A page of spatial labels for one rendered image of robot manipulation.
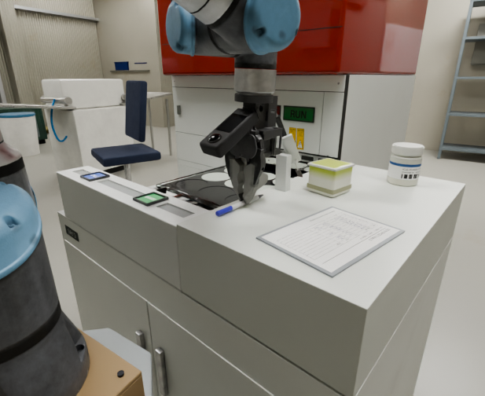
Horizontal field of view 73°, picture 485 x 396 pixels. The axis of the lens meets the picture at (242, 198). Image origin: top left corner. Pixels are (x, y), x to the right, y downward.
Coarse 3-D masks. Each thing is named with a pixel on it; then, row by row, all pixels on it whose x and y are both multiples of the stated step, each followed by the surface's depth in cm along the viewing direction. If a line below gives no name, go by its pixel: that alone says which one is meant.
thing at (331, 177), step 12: (312, 168) 73; (324, 168) 71; (336, 168) 69; (348, 168) 72; (312, 180) 74; (324, 180) 72; (336, 180) 70; (348, 180) 73; (324, 192) 72; (336, 192) 71
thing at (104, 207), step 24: (72, 192) 89; (96, 192) 78; (120, 192) 76; (144, 192) 76; (72, 216) 94; (96, 216) 82; (120, 216) 73; (144, 216) 66; (168, 216) 63; (192, 216) 63; (120, 240) 76; (144, 240) 69; (168, 240) 62; (144, 264) 72; (168, 264) 64
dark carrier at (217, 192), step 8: (224, 168) 119; (192, 176) 110; (200, 176) 110; (168, 184) 102; (176, 184) 102; (184, 184) 102; (192, 184) 102; (200, 184) 102; (208, 184) 102; (216, 184) 102; (224, 184) 102; (272, 184) 102; (192, 192) 94; (200, 192) 95; (208, 192) 95; (216, 192) 95; (224, 192) 95; (232, 192) 95; (216, 200) 88; (224, 200) 88; (232, 200) 88
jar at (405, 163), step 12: (396, 144) 80; (408, 144) 80; (396, 156) 78; (408, 156) 77; (420, 156) 77; (396, 168) 79; (408, 168) 77; (420, 168) 78; (396, 180) 79; (408, 180) 78
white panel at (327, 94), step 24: (192, 96) 139; (216, 96) 129; (288, 96) 108; (312, 96) 102; (336, 96) 97; (192, 120) 143; (216, 120) 133; (288, 120) 110; (336, 120) 99; (192, 144) 147; (312, 144) 107; (336, 144) 101
